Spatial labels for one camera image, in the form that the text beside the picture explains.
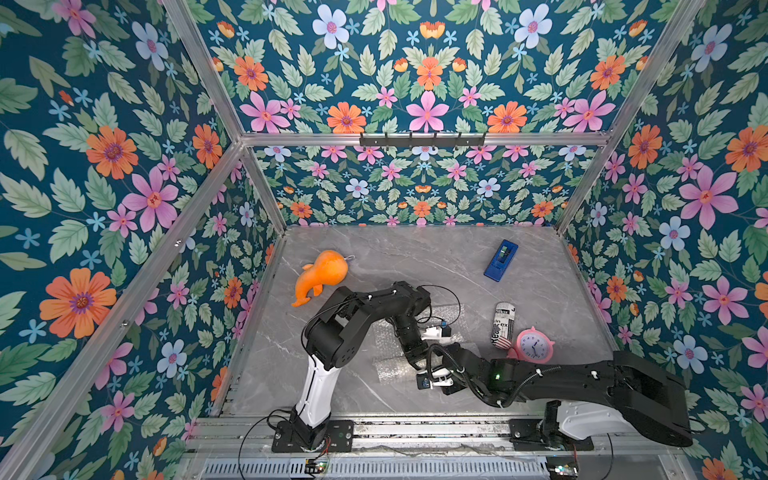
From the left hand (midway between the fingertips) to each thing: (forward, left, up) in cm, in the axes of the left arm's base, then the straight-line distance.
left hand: (424, 366), depth 84 cm
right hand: (+3, -5, +4) cm, 7 cm away
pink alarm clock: (+3, -32, +1) cm, 33 cm away
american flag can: (+10, -26, +2) cm, 28 cm away
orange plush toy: (+33, +29, +7) cm, 44 cm away
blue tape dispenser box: (+33, -31, +4) cm, 45 cm away
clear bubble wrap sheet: (+9, +11, 0) cm, 14 cm away
